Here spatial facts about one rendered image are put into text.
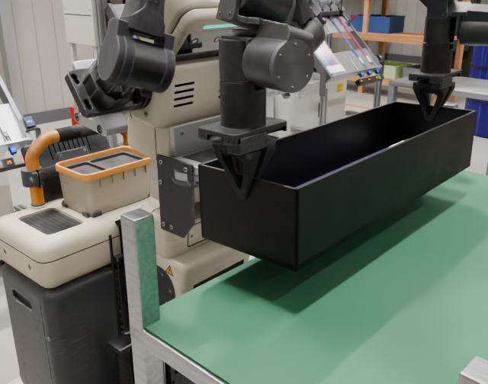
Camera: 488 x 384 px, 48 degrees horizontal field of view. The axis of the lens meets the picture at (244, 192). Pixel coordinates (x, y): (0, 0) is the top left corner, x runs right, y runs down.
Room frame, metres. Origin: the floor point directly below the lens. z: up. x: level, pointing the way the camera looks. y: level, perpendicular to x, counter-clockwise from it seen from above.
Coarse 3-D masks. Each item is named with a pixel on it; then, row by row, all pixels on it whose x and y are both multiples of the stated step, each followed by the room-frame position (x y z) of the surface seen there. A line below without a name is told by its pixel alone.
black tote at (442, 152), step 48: (288, 144) 0.88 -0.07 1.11; (336, 144) 0.98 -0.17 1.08; (384, 144) 1.12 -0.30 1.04; (432, 144) 0.90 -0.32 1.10; (288, 192) 0.63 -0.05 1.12; (336, 192) 0.68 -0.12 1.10; (384, 192) 0.78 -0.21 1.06; (240, 240) 0.68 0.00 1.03; (288, 240) 0.62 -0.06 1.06; (336, 240) 0.68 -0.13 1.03
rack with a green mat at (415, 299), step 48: (432, 192) 1.08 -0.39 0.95; (480, 192) 1.08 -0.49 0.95; (144, 240) 0.60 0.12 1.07; (384, 240) 0.85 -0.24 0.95; (432, 240) 0.85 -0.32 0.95; (480, 240) 0.85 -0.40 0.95; (144, 288) 0.60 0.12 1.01; (240, 288) 0.69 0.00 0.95; (288, 288) 0.69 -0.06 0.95; (336, 288) 0.69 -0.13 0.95; (384, 288) 0.69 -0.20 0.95; (432, 288) 0.69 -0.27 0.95; (480, 288) 0.69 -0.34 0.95; (144, 336) 0.59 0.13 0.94; (192, 336) 0.58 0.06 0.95; (240, 336) 0.58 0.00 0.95; (288, 336) 0.58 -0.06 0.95; (336, 336) 0.58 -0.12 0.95; (384, 336) 0.58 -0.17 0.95; (432, 336) 0.58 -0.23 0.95; (480, 336) 0.58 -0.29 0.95
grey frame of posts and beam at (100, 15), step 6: (96, 0) 3.19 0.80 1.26; (102, 0) 3.20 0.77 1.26; (96, 6) 3.19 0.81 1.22; (102, 6) 3.19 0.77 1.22; (96, 12) 3.19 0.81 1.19; (102, 12) 3.19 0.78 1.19; (96, 18) 3.20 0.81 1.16; (102, 18) 3.20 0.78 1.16; (96, 24) 3.20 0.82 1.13; (102, 24) 3.19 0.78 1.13; (102, 30) 3.18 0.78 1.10; (102, 36) 3.18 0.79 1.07; (102, 42) 3.18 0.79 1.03; (108, 138) 3.20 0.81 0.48; (114, 138) 3.20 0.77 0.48; (114, 144) 3.20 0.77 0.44
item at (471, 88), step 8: (392, 80) 3.32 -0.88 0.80; (400, 80) 3.32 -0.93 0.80; (408, 80) 3.32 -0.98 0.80; (456, 80) 3.32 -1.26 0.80; (464, 80) 3.32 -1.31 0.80; (472, 80) 3.32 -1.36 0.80; (480, 80) 3.32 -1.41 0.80; (392, 88) 3.30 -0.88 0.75; (456, 88) 3.05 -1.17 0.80; (464, 88) 3.05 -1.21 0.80; (472, 88) 3.05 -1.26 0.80; (480, 88) 3.05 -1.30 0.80; (392, 96) 3.30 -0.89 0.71; (464, 96) 2.97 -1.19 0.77; (472, 96) 2.94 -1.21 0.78; (480, 96) 2.90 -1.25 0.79
